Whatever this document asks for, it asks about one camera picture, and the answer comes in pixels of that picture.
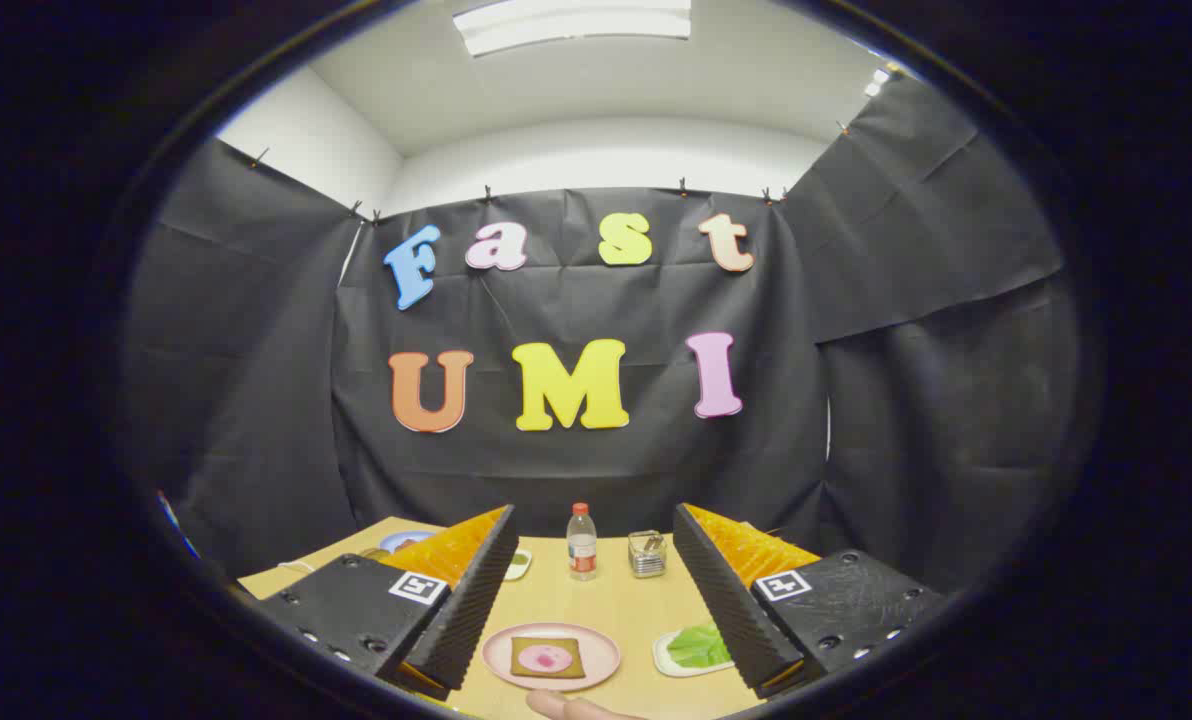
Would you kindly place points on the white divided condiment dish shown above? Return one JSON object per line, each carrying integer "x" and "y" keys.
{"x": 519, "y": 568}

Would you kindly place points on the toast slice under ham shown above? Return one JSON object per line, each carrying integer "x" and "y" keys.
{"x": 568, "y": 650}

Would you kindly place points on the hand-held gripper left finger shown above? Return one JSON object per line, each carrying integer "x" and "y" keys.
{"x": 466, "y": 610}

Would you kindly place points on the clear water bottle red cap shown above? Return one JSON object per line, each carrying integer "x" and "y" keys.
{"x": 582, "y": 550}

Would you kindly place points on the long ceiling light panel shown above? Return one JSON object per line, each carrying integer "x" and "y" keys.
{"x": 571, "y": 25}

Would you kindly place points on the green lettuce leaf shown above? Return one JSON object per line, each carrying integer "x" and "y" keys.
{"x": 696, "y": 648}

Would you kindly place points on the black backdrop cloth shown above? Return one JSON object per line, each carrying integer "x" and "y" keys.
{"x": 606, "y": 470}

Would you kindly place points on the pink plate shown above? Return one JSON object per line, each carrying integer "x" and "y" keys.
{"x": 501, "y": 660}

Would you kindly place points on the blue plate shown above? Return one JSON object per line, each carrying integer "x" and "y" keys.
{"x": 401, "y": 538}

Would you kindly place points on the pink ham slice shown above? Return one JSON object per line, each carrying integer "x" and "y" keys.
{"x": 546, "y": 658}

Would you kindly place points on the small white dish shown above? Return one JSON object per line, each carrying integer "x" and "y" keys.
{"x": 664, "y": 660}

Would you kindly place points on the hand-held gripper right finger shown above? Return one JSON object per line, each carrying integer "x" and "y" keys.
{"x": 721, "y": 600}

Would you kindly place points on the small ceiling light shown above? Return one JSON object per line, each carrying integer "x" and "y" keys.
{"x": 881, "y": 80}

